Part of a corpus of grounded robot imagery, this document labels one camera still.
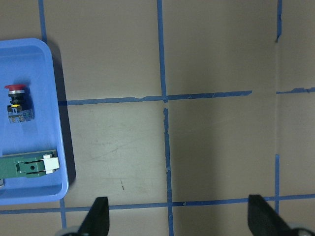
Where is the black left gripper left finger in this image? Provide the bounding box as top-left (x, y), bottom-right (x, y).
top-left (77, 197), bottom-right (109, 236)

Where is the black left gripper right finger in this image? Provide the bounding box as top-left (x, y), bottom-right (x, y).
top-left (247, 195), bottom-right (295, 236)

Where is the red emergency stop button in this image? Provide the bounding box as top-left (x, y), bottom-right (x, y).
top-left (4, 84), bottom-right (34, 123)

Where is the green terminal block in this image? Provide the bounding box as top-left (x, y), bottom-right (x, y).
top-left (0, 150), bottom-right (60, 179)

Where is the blue plastic tray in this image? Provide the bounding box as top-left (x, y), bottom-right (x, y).
top-left (0, 38), bottom-right (69, 206)

